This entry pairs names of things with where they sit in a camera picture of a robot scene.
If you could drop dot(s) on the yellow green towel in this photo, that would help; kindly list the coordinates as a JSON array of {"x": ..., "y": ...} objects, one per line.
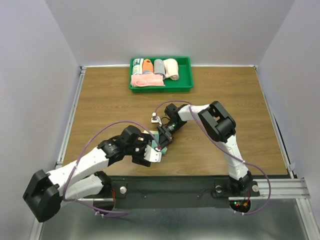
[{"x": 154, "y": 144}]

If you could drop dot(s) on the aluminium frame rail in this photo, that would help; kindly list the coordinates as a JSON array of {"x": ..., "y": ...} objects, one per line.
[{"x": 105, "y": 105}]

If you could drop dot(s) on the orange rolled towel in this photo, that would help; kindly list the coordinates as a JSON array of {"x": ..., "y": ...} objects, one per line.
[{"x": 147, "y": 67}]

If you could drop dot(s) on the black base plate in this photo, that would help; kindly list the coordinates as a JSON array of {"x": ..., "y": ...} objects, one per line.
[{"x": 170, "y": 192}]

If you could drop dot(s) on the green plastic tray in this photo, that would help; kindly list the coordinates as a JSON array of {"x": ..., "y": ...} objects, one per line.
[{"x": 183, "y": 84}]

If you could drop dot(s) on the grey rolled towel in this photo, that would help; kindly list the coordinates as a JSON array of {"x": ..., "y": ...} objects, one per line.
[{"x": 159, "y": 68}]

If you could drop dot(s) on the pink rolled towel in tray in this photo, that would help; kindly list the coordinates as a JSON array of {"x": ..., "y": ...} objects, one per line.
[{"x": 147, "y": 80}]

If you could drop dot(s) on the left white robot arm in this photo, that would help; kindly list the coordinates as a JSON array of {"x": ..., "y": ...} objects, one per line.
[{"x": 47, "y": 192}]

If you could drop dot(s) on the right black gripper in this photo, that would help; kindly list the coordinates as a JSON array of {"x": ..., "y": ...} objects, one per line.
[{"x": 165, "y": 137}]

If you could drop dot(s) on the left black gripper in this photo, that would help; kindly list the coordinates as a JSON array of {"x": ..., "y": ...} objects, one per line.
[{"x": 139, "y": 159}]

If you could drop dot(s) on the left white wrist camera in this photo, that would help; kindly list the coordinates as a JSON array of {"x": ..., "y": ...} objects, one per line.
[{"x": 151, "y": 155}]

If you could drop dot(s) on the pink towel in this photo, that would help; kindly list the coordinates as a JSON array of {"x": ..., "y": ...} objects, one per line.
[
  {"x": 147, "y": 80},
  {"x": 171, "y": 69}
]

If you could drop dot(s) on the white green rolled towel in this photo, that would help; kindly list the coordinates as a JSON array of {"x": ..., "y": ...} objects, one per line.
[{"x": 137, "y": 66}]

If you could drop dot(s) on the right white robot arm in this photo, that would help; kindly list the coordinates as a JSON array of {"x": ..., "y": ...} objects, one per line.
[{"x": 218, "y": 125}]

